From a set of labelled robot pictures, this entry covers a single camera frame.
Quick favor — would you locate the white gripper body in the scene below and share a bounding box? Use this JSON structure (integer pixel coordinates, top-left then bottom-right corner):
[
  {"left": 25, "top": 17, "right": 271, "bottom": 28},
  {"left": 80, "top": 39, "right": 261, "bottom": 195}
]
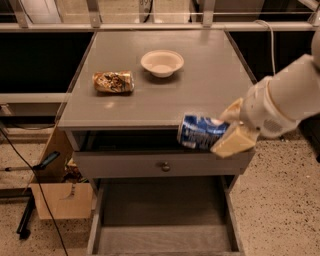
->
[{"left": 240, "top": 76, "right": 299, "bottom": 138}]

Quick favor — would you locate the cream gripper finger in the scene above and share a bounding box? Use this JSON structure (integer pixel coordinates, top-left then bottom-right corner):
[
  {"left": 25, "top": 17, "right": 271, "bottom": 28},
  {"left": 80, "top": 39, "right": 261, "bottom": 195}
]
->
[
  {"left": 210, "top": 123, "right": 259, "bottom": 158},
  {"left": 219, "top": 98, "right": 243, "bottom": 123}
]

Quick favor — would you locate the blue pepsi can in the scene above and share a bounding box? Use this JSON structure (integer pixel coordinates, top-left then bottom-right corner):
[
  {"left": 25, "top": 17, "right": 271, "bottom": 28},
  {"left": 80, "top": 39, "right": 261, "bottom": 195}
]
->
[{"left": 177, "top": 115, "right": 229, "bottom": 150}]

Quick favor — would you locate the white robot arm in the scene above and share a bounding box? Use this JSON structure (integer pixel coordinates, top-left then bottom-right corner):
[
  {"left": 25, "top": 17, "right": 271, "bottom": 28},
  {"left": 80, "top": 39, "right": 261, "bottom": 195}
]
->
[{"left": 211, "top": 30, "right": 320, "bottom": 158}]

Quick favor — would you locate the brass round drawer knob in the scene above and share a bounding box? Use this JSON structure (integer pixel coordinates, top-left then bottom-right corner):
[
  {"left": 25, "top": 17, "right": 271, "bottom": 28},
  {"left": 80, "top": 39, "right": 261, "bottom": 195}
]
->
[{"left": 161, "top": 162, "right": 170, "bottom": 172}]

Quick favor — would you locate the grey open middle drawer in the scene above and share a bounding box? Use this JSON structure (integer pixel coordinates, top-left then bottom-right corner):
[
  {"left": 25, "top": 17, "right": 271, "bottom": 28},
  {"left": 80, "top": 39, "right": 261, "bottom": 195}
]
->
[{"left": 86, "top": 176, "right": 246, "bottom": 256}]

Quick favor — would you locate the grey wooden drawer cabinet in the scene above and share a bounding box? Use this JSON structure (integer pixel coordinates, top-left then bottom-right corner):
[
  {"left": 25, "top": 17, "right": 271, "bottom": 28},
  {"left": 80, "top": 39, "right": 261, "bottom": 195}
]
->
[{"left": 57, "top": 29, "right": 275, "bottom": 256}]

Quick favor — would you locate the grey top drawer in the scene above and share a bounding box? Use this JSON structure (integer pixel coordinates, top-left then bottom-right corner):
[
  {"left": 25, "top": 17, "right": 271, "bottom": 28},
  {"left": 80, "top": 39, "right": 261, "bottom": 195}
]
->
[{"left": 72, "top": 129, "right": 256, "bottom": 179}]

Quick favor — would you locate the crushed gold brown can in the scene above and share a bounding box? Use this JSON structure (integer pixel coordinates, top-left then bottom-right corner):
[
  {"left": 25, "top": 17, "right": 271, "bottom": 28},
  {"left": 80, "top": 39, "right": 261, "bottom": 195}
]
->
[{"left": 92, "top": 71, "right": 134, "bottom": 94}]

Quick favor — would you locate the white paper bowl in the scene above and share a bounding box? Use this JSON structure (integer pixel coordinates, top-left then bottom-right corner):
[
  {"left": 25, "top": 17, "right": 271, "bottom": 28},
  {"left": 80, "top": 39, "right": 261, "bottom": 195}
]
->
[{"left": 140, "top": 50, "right": 184, "bottom": 78}]

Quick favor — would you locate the cardboard box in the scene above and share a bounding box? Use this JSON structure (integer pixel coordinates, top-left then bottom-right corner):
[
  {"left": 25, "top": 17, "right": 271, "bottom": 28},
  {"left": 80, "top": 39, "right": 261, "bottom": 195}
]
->
[{"left": 29, "top": 128, "right": 93, "bottom": 220}]

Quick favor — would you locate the black stand foot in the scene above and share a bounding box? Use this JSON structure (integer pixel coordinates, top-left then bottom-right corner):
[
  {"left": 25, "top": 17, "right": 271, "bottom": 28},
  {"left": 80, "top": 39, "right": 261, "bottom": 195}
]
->
[{"left": 16, "top": 196, "right": 35, "bottom": 240}]

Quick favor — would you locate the white hanging cable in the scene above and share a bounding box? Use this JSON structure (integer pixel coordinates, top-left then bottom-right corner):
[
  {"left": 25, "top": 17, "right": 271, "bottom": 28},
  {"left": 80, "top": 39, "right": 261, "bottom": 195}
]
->
[{"left": 254, "top": 19, "right": 278, "bottom": 76}]

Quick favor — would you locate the black handled tool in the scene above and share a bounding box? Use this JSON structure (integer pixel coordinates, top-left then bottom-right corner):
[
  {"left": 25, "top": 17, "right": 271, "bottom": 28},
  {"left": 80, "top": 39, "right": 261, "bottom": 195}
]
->
[{"left": 3, "top": 150, "right": 62, "bottom": 173}]

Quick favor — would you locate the black floor cable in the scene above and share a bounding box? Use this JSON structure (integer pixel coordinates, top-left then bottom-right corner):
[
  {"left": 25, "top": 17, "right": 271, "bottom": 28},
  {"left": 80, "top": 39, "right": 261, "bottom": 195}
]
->
[{"left": 0, "top": 128, "right": 69, "bottom": 256}]

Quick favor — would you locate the metal railing frame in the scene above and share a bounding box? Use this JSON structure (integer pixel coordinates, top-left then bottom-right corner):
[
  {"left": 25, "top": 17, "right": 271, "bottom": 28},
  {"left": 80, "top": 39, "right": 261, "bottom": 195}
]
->
[{"left": 0, "top": 0, "right": 320, "bottom": 118}]

